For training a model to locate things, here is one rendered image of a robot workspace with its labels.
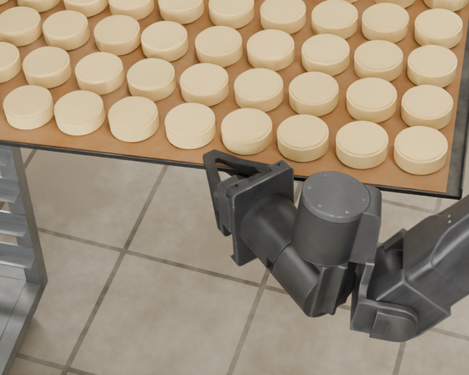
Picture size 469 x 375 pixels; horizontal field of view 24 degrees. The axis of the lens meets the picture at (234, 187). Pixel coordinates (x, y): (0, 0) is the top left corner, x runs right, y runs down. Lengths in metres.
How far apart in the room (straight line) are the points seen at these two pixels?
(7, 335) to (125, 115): 0.97
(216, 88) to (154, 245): 1.20
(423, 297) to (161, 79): 0.37
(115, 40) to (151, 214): 1.19
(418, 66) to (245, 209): 0.26
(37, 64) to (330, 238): 0.42
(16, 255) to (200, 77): 0.95
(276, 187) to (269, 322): 1.19
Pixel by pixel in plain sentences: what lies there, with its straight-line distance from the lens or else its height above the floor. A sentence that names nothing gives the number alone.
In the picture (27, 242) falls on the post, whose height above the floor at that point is 0.27.
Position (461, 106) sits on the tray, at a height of 1.01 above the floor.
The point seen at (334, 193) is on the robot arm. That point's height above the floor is 1.10.
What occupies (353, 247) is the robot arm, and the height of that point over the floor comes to 1.06.
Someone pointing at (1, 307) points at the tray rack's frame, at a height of 0.15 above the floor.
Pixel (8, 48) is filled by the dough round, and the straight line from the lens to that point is 1.20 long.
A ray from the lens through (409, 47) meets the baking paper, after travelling 1.17.
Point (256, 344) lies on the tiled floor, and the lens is 2.12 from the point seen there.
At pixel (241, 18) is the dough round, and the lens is 1.19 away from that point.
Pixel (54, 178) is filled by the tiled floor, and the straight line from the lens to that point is 2.43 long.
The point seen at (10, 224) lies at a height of 0.32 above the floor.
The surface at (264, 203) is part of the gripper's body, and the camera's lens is 0.98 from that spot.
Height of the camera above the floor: 1.77
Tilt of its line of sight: 48 degrees down
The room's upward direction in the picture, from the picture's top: straight up
